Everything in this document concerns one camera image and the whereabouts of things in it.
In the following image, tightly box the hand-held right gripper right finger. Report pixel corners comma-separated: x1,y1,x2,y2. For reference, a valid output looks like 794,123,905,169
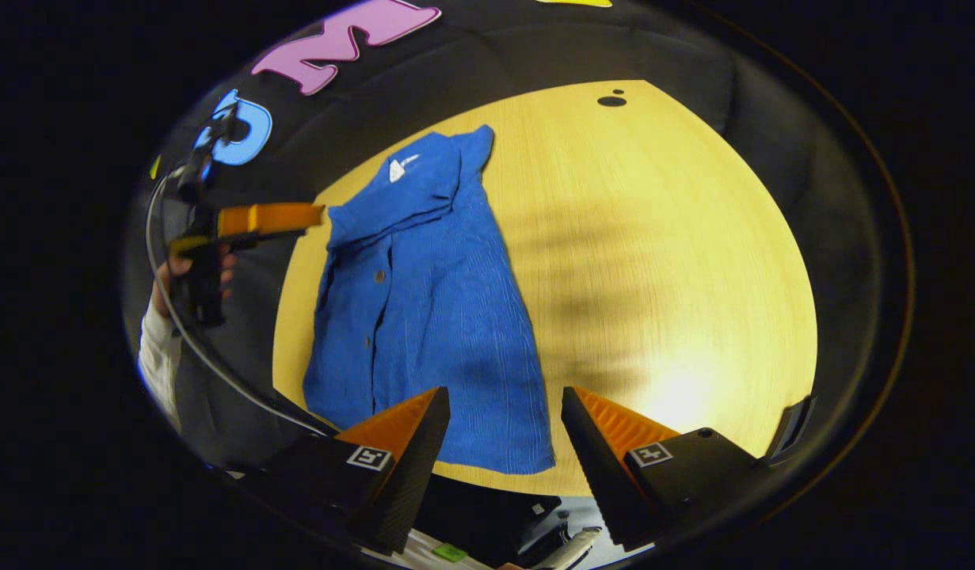
561,386,769,553

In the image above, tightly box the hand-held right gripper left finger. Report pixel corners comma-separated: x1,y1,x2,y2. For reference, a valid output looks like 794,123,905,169
246,386,451,555

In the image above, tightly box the blue button shirt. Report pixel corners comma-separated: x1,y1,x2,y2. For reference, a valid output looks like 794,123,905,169
303,124,557,476

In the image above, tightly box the white elongated object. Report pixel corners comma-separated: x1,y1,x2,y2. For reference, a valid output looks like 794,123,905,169
535,526,603,570

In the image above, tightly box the dark rectangular object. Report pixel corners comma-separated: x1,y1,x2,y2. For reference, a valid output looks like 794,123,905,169
764,394,818,464

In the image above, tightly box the thin grey cable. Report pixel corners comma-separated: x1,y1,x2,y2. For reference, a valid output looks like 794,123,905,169
145,174,341,438

